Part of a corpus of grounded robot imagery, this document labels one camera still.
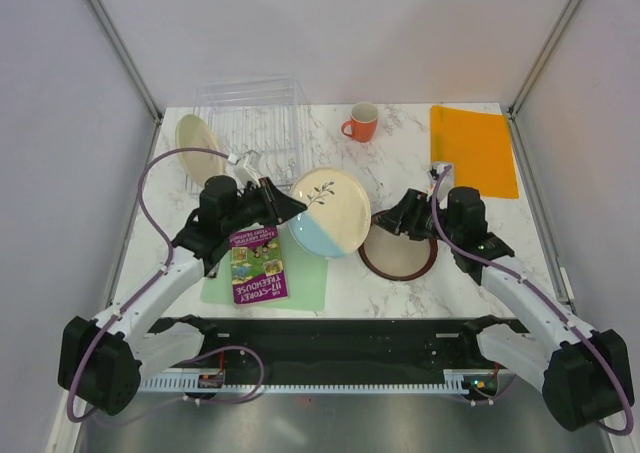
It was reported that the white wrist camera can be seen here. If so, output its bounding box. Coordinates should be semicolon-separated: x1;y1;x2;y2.
428;161;455;186
227;150;261;187

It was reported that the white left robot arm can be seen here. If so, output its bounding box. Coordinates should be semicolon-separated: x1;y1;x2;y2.
58;176;307;422

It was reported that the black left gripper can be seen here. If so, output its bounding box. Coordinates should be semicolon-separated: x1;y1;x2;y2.
222;175;306;235

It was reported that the dark red rimmed plate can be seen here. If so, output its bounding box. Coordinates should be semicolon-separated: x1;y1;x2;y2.
358;210;438;282

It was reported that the blue white floral plate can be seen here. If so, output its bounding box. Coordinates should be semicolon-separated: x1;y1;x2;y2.
288;167;371;259

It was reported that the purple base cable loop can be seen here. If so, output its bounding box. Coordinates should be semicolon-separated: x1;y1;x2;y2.
182;345;267;405

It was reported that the green clipboard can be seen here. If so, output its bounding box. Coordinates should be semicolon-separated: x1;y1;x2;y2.
200;228;328;311

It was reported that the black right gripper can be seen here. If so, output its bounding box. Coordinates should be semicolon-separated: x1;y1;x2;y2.
371;187;460;245

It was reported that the cream green plate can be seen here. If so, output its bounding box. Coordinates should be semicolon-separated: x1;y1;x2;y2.
175;114;226;187

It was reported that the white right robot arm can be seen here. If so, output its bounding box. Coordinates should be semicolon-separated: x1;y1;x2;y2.
373;187;635;436

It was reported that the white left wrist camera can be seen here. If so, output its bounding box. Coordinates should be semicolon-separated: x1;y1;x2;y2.
227;150;261;187

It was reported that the aluminium frame post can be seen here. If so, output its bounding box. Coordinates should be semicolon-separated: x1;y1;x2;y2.
69;0;165;124
505;0;601;119

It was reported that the left aluminium frame post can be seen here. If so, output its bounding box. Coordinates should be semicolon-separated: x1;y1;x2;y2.
69;0;165;124

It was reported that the right aluminium frame post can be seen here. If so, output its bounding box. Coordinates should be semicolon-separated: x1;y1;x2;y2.
505;0;601;119

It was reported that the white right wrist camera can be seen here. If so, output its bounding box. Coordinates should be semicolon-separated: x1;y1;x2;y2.
428;161;455;186

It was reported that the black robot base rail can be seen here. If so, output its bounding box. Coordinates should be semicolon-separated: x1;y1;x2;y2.
149;315;531;387

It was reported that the orange ceramic mug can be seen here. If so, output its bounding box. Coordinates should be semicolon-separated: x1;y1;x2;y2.
341;102;378;143

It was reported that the orange plastic folder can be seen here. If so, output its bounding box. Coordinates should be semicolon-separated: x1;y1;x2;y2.
430;106;519;199

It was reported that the purple treehouse book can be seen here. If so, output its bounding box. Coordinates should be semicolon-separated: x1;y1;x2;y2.
230;227;289;306

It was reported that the white slotted cable duct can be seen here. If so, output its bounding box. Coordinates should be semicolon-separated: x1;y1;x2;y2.
138;369;489;395

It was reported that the clear wire dish rack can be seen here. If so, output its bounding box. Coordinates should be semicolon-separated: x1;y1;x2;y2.
193;75;304;191

